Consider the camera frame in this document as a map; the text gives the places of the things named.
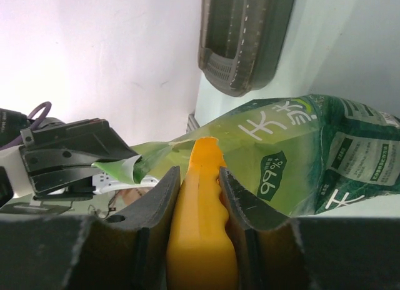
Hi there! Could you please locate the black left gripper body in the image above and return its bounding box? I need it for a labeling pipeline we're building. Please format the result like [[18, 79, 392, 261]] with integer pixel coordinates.
[[1, 108, 65, 165]]

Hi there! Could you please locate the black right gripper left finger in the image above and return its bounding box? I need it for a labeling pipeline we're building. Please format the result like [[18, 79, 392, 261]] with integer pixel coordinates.
[[1, 166, 181, 289]]

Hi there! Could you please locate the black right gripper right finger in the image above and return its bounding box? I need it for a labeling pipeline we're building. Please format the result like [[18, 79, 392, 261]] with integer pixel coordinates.
[[219, 167, 399, 289]]

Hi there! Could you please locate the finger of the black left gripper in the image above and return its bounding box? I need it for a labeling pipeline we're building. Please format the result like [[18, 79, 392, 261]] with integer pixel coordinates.
[[29, 165, 100, 198], [24, 118, 138, 162]]

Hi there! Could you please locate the yellow plastic scoop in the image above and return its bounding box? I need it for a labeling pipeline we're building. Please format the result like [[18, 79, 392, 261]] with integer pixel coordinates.
[[166, 137, 239, 289]]

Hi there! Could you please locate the green litter bag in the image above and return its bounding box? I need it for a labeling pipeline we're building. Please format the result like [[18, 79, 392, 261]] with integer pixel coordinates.
[[96, 94, 399, 216]]

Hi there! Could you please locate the dark grey litter box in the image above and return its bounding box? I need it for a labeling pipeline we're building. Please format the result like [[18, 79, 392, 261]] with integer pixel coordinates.
[[198, 0, 295, 97]]

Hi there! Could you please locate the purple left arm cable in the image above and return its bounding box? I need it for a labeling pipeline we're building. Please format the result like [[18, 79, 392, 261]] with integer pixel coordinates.
[[0, 101, 53, 147]]

